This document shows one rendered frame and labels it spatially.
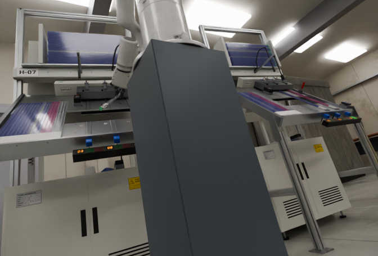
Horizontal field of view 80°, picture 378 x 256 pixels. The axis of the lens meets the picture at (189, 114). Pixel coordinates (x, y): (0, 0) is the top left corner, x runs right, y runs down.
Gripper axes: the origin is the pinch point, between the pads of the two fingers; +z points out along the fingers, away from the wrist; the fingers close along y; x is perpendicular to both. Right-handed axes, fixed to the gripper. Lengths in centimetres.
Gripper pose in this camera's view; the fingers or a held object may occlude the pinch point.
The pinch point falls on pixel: (119, 94)
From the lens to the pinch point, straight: 132.4
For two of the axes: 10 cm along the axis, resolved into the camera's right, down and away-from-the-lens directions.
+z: -3.1, 8.2, 4.8
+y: -9.5, -3.0, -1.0
